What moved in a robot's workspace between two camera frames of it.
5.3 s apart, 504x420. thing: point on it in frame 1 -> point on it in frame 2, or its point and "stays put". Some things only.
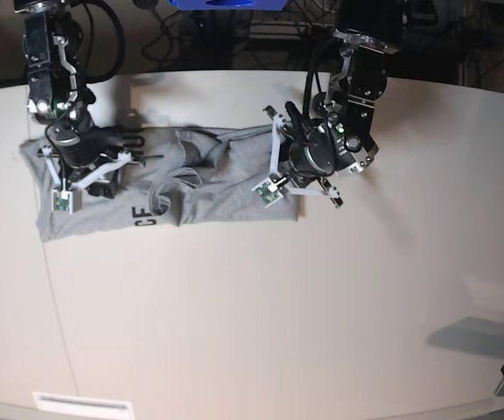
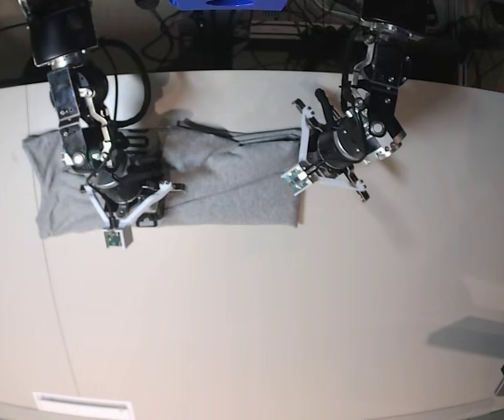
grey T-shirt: [207, 174] stays put
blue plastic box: [229, 4] stays put
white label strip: [84, 404] stays put
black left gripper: [76, 149] -> [126, 179]
